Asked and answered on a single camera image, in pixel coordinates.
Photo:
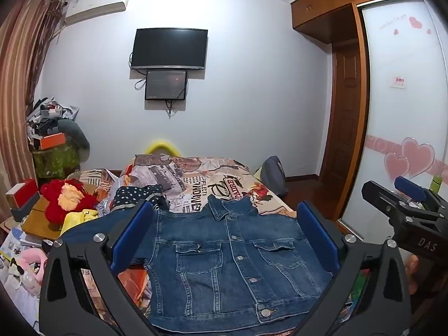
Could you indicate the yellow pillow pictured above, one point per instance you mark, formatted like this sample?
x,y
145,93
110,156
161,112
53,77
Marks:
x,y
162,146

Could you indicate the green bottle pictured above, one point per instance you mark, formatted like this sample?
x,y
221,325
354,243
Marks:
x,y
436,183

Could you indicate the yellow cloth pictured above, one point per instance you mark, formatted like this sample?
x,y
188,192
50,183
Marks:
x,y
78,218

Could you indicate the navy polka dot garment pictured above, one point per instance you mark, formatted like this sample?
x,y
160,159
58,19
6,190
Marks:
x,y
140,196

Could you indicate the brown striped curtain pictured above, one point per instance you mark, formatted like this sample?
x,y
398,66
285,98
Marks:
x,y
24,77

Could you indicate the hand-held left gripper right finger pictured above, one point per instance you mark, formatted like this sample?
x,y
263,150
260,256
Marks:
x,y
320,238

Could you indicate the brown wooden door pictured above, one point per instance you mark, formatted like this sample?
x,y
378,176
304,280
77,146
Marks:
x,y
346,112

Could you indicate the orange box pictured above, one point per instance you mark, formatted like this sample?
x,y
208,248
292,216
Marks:
x,y
52,141

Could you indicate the black wall television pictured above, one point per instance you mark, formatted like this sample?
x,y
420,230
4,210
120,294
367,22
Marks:
x,y
168,48

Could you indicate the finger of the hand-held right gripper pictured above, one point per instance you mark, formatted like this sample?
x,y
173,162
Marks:
x,y
385,196
411,187

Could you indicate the pile of magazines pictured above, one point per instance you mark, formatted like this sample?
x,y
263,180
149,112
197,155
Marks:
x,y
14,297

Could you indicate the wooden nightstand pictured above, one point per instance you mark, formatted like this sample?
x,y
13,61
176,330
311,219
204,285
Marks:
x,y
38,222

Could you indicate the dark grey cushion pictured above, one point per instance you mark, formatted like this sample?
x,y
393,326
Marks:
x,y
77,134

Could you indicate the white air conditioner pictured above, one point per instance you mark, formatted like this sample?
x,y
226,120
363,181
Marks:
x,y
98,7

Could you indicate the person's right hand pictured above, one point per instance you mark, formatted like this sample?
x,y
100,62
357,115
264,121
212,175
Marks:
x,y
413,269

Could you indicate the wooden overhead cabinet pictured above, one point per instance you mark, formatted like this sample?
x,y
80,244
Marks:
x,y
325,7

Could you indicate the blue denim jacket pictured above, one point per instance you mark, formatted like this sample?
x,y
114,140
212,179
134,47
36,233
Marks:
x,y
217,252

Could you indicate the small black wall monitor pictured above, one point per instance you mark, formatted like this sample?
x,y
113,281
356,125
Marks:
x,y
165,84

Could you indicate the red box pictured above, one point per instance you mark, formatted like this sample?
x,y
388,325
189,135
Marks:
x,y
24,190

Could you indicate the red plush toy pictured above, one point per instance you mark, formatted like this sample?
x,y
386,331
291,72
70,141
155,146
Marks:
x,y
59,196

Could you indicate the white heart-print sliding door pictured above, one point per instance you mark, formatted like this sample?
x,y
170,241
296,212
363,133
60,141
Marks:
x,y
399,119

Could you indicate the grey backpack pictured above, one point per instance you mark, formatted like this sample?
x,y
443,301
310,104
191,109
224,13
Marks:
x,y
274,176

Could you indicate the orange plastic bag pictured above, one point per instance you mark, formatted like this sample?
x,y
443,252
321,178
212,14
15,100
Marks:
x,y
134,287

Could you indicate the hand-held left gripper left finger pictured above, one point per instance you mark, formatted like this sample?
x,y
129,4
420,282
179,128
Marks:
x,y
131,238

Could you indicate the pink plush toy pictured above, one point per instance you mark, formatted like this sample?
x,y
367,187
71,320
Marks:
x,y
33,259

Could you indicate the pile of clutter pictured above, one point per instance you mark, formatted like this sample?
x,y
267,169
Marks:
x,y
45,115

